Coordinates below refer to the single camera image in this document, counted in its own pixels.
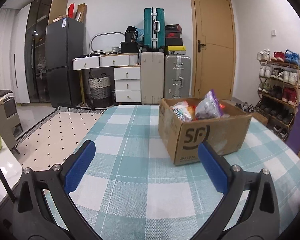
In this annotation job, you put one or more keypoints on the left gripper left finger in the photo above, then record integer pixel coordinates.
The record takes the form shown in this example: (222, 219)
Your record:
(32, 218)

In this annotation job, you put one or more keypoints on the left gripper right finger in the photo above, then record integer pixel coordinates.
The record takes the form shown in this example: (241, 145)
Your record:
(248, 208)

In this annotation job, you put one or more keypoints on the purple snack bag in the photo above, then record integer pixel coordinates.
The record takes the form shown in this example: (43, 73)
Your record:
(209, 107)

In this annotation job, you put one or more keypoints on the white orange noodle snack bag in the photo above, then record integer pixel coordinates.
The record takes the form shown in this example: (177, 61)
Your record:
(184, 111)

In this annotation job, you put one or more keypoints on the brown SF cardboard box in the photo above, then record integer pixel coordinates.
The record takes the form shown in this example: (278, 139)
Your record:
(181, 139)

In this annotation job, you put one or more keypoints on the purple gift bag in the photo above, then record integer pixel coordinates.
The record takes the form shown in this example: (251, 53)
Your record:
(293, 140)

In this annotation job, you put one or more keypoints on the wooden shoe rack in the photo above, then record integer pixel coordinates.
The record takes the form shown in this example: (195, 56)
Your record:
(279, 89)

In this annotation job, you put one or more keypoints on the beige dotted rug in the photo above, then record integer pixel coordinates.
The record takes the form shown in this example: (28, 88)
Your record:
(55, 137)

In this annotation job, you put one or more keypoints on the teal checkered tablecloth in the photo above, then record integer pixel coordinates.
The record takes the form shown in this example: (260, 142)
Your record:
(132, 190)

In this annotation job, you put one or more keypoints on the wooden door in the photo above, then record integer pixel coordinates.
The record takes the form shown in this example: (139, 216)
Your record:
(214, 48)

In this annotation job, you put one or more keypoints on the silver suitcase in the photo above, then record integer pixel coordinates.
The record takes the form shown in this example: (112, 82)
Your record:
(177, 76)

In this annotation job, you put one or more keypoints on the woven laundry basket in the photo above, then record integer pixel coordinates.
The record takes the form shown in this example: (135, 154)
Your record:
(100, 89)

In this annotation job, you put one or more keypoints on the stacked shoe boxes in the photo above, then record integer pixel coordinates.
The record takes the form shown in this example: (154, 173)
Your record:
(174, 40)

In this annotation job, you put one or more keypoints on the beige suitcase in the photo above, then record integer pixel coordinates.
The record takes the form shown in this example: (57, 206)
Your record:
(152, 78)

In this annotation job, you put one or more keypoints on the white drawer desk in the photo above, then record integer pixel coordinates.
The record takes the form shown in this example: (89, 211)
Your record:
(124, 71)

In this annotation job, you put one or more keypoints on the black refrigerator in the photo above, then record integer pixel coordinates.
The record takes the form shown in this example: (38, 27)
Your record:
(63, 43)

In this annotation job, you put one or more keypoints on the teal suitcase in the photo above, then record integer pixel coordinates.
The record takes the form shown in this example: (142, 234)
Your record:
(154, 30)

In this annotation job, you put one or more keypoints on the dark glass cabinet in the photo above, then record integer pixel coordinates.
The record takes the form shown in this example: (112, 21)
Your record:
(41, 14)

